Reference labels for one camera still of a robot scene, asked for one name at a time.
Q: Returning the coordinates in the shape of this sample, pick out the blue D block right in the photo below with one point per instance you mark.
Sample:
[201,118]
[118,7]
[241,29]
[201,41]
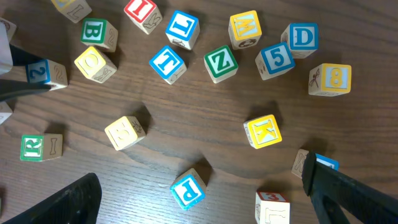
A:
[301,156]

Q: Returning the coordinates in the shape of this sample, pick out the blue 2 block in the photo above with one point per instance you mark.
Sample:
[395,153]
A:
[47,72]

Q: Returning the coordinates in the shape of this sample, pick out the green R block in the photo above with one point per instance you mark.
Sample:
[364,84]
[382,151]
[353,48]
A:
[38,148]

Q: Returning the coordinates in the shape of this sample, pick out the yellow block upper right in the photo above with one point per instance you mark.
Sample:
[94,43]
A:
[244,30]

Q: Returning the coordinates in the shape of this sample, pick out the blue d block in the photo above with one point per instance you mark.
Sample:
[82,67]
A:
[302,39]
[301,156]

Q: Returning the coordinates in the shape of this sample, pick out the green B block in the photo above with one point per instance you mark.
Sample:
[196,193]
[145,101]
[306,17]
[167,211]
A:
[100,33]

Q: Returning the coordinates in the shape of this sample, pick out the yellow block upper left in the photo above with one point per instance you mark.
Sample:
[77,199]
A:
[10,28]

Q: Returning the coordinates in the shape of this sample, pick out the plain L 7 block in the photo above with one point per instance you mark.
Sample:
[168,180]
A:
[271,208]

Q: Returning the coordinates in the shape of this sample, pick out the blue S block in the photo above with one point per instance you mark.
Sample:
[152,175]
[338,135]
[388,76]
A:
[274,61]

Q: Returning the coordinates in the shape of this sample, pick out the yellow S block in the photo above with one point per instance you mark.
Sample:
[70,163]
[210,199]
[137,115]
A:
[125,132]

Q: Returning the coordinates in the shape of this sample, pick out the yellow K block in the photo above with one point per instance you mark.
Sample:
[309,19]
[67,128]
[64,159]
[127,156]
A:
[262,131]

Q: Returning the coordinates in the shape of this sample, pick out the green Z block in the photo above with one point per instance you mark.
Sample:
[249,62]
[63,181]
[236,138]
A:
[221,64]

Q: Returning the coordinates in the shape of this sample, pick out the blue P block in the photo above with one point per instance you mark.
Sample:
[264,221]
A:
[188,189]

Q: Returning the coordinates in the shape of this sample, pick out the yellow O block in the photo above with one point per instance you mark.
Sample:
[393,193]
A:
[95,65]

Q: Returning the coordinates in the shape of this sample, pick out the blue L block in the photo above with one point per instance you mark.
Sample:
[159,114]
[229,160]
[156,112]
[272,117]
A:
[183,30]

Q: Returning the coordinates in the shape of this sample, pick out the red U block centre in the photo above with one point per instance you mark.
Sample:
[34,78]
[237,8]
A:
[5,112]

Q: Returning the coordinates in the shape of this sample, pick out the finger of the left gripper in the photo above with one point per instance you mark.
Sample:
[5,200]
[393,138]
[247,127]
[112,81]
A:
[21,57]
[12,89]

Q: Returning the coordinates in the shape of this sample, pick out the red I block upper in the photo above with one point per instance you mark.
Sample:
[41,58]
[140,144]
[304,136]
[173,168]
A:
[144,13]

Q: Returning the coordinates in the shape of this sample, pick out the blue T block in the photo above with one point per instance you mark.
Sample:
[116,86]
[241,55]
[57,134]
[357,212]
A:
[168,64]

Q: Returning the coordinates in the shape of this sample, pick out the yellow block upper centre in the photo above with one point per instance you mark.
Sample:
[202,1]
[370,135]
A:
[74,10]

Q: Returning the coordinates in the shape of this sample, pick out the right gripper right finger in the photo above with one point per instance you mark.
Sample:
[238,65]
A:
[331,191]

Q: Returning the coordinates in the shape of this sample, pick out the blue D block upper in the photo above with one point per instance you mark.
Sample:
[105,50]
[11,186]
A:
[302,39]

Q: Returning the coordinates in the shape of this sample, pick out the yellow block far right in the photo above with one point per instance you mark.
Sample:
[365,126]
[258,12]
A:
[330,79]

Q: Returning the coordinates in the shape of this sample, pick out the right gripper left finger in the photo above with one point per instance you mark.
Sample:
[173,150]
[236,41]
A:
[77,203]

